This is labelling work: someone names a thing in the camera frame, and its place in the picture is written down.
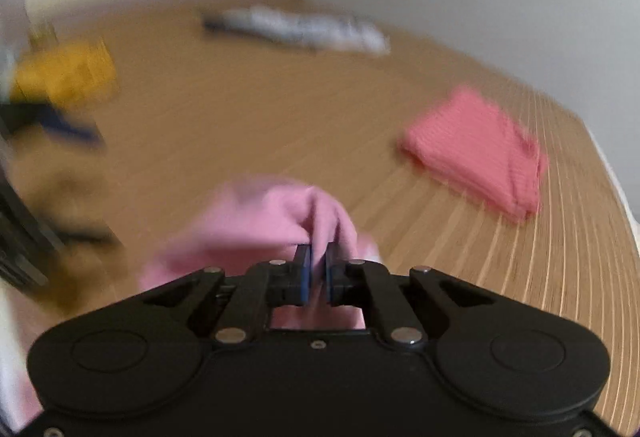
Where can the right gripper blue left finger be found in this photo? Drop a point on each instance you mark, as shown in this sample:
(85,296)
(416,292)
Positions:
(266,286)

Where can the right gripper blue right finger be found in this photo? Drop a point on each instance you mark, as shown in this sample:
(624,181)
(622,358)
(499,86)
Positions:
(371,288)

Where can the pink sweatshirt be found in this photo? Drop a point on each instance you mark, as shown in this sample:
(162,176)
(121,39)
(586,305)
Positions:
(251,219)

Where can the yellow striped garment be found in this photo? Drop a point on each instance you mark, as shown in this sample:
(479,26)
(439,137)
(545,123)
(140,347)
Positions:
(67,75)

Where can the folded red striped garment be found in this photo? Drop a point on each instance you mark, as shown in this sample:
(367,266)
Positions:
(477,148)

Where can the white and navy garment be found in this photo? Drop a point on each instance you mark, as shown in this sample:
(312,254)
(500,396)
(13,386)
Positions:
(316,31)

